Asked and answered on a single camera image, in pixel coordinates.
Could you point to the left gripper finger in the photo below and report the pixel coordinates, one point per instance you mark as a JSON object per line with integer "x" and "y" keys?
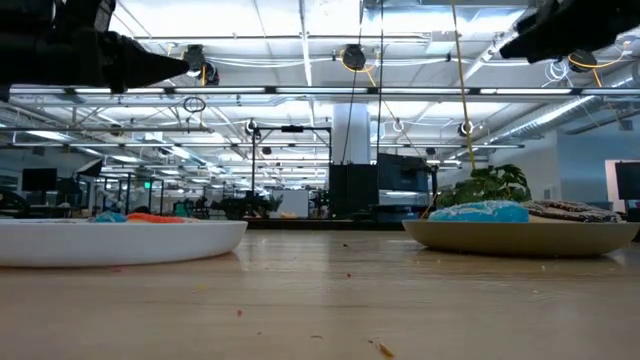
{"x": 145, "y": 74}
{"x": 145, "y": 52}

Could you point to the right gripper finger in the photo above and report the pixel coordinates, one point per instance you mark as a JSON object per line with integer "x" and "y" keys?
{"x": 540, "y": 52}
{"x": 532, "y": 39}

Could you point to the small red donut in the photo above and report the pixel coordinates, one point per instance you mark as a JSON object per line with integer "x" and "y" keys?
{"x": 155, "y": 218}

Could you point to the small blue donut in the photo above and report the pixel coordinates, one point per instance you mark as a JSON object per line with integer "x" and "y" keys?
{"x": 109, "y": 218}

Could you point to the large chocolate donut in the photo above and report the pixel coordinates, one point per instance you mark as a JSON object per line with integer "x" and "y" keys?
{"x": 570, "y": 210}

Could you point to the large blue donut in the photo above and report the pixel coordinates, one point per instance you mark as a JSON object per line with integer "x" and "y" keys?
{"x": 480, "y": 212}

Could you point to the black computer monitor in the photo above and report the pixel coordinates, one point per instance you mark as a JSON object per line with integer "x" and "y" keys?
{"x": 629, "y": 180}
{"x": 39, "y": 180}

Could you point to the green leafy plant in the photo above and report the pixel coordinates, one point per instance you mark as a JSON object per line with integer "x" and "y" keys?
{"x": 485, "y": 187}

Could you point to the white round plate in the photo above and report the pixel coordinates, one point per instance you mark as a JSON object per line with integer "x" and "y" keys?
{"x": 110, "y": 242}

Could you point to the dark grey machine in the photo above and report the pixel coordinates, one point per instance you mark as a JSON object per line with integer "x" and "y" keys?
{"x": 402, "y": 172}

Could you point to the grey round plate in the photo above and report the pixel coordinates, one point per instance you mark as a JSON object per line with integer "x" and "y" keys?
{"x": 520, "y": 239}

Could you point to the white board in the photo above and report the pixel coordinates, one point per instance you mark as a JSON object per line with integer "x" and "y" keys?
{"x": 290, "y": 204}

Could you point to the white round column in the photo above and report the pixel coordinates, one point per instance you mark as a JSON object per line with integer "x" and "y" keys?
{"x": 351, "y": 135}

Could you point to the tall black cabinet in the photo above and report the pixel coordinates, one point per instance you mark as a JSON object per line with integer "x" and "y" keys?
{"x": 352, "y": 192}

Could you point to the black distant rig frame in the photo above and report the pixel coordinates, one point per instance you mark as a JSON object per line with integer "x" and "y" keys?
{"x": 292, "y": 128}

